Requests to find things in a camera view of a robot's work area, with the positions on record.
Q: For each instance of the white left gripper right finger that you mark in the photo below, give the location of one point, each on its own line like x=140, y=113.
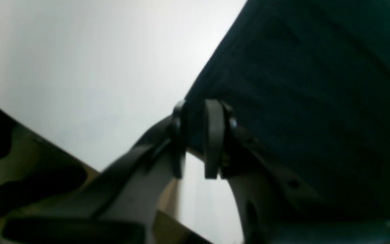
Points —
x=283, y=203

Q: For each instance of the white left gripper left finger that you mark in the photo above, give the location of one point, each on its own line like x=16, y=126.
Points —
x=119, y=206

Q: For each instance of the black T-shirt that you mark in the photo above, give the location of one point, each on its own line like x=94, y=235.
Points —
x=311, y=80

